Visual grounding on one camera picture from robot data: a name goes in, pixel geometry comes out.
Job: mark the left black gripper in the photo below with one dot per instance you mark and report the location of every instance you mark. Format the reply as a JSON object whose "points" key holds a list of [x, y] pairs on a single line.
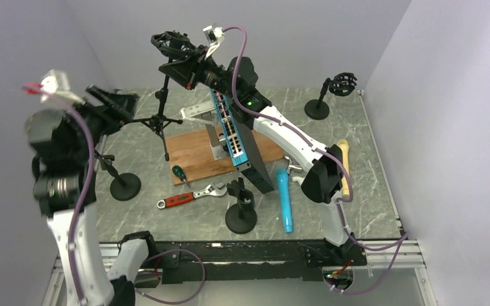
{"points": [[118, 108]]}

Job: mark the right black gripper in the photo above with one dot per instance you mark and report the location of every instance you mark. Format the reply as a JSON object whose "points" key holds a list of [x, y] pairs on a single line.
{"points": [[184, 71]]}

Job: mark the black tripod mic stand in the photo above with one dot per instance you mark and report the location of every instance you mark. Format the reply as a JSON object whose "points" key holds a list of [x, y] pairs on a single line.
{"points": [[175, 46]]}

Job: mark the black round-base mic stand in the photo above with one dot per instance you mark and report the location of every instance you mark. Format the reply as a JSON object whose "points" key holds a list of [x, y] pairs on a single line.
{"points": [[124, 186]]}

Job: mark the blue microphone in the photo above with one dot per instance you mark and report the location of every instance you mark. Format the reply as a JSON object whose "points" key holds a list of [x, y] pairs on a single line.
{"points": [[282, 179]]}

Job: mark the black stand of green microphone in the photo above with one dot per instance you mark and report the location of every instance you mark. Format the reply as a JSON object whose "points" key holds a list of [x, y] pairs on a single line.
{"points": [[241, 217]]}

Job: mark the beige microphone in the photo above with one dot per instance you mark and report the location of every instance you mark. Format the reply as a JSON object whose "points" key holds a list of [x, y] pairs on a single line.
{"points": [[344, 146]]}

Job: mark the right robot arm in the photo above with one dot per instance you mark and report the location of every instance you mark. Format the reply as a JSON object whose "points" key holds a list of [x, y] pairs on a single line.
{"points": [[324, 167]]}

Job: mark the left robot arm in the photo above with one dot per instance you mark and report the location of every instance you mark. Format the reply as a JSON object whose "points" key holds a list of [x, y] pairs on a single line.
{"points": [[64, 139]]}

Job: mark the wooden board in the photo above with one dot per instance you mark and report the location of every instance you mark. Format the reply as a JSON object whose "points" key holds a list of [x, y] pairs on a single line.
{"points": [[193, 153]]}

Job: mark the chrome faucet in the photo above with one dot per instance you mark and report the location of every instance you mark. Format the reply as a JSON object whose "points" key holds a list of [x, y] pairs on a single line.
{"points": [[291, 166]]}

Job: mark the white plastic faucet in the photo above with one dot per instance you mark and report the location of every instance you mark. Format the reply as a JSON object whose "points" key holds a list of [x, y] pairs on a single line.
{"points": [[297, 179]]}

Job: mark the metal bracket holder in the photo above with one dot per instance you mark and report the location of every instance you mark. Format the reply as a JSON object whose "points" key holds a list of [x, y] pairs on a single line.
{"points": [[205, 113]]}

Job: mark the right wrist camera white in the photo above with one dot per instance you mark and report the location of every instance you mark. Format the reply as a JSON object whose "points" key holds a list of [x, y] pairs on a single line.
{"points": [[215, 37]]}

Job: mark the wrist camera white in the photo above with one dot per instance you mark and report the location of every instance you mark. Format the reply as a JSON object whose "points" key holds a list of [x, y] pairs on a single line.
{"points": [[215, 37], [54, 84]]}

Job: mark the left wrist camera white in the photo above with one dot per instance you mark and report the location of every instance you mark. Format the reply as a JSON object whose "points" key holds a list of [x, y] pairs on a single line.
{"points": [[54, 84]]}

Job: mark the green handle screwdriver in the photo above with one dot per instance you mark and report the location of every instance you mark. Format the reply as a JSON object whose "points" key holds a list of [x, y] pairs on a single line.
{"points": [[180, 174]]}

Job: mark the blue black network switch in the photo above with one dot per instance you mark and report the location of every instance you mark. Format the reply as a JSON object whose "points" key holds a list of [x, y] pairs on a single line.
{"points": [[242, 146]]}

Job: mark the adjustable wrench red handle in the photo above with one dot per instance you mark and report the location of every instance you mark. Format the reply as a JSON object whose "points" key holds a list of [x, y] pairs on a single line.
{"points": [[215, 190]]}

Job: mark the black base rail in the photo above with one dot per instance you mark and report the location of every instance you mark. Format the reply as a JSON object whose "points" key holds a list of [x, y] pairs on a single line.
{"points": [[243, 260]]}

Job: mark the aluminium frame rail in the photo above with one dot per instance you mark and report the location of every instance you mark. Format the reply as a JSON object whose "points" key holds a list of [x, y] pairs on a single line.
{"points": [[383, 255]]}

